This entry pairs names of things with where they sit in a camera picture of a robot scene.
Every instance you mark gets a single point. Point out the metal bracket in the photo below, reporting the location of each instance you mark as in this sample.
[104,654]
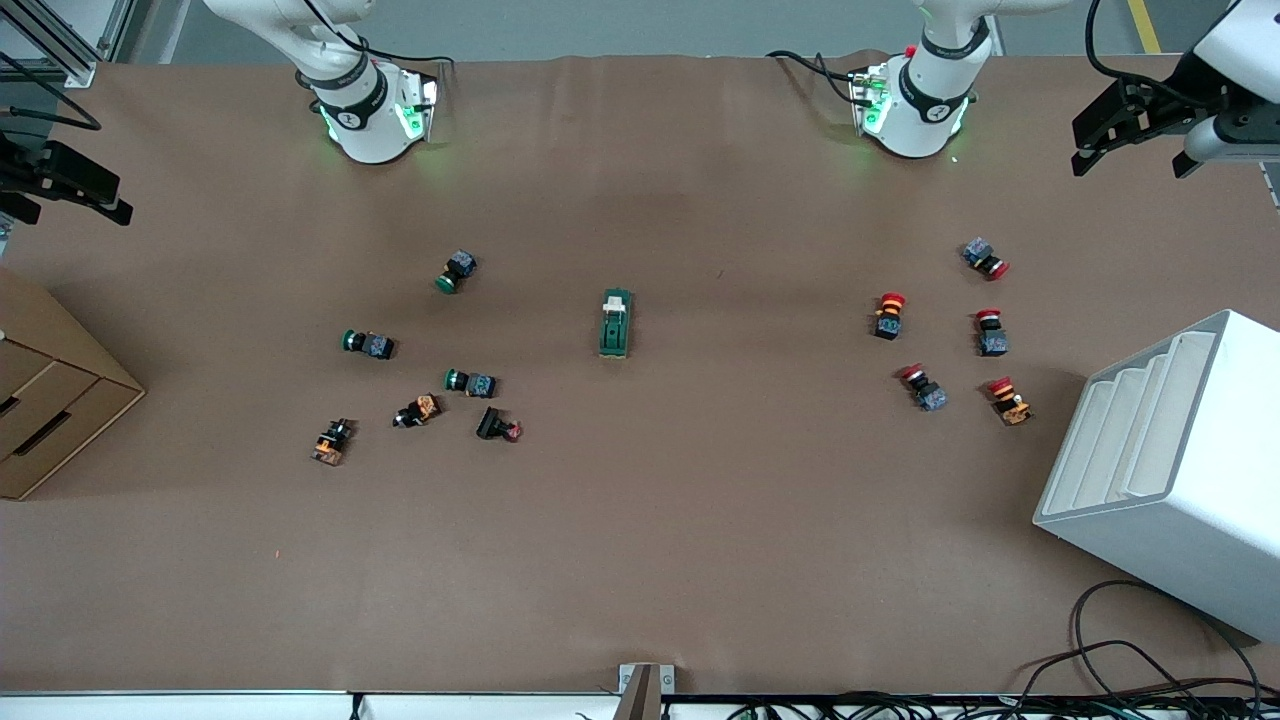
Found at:
[630,678]

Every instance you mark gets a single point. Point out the red pushbutton blue block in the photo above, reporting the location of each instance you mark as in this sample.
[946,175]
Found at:
[992,343]
[978,252]
[932,397]

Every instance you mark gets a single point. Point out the black switch orange contact block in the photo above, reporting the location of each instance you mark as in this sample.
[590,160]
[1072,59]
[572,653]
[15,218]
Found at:
[328,447]

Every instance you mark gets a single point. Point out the black square pushbutton switch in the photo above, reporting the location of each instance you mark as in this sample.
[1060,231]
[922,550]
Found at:
[490,424]

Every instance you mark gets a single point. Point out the green mushroom pushbutton switch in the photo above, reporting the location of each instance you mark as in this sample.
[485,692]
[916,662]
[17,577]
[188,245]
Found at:
[460,265]
[480,385]
[377,346]

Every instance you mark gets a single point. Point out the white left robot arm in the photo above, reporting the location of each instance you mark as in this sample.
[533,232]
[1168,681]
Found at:
[920,110]

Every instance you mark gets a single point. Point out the brown cardboard box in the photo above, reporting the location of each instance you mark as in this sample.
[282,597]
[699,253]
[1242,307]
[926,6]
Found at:
[50,400]

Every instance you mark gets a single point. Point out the black selector switch orange block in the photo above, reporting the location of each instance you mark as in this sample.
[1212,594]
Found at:
[425,407]

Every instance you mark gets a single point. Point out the white table edge rail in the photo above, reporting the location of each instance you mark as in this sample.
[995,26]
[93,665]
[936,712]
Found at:
[200,705]

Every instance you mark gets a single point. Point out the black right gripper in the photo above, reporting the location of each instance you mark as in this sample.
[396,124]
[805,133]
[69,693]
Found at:
[22,172]

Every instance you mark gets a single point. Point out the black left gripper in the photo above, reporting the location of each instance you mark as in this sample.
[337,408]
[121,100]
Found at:
[1172,103]

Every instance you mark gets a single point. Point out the red emergency stop orange block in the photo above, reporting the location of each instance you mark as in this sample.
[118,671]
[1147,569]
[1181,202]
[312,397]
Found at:
[1012,408]

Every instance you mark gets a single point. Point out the green load switch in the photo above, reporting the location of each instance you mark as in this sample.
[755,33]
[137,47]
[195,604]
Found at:
[615,335]

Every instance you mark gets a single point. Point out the white plastic slotted bin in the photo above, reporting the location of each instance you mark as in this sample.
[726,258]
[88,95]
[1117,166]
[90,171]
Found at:
[1180,560]

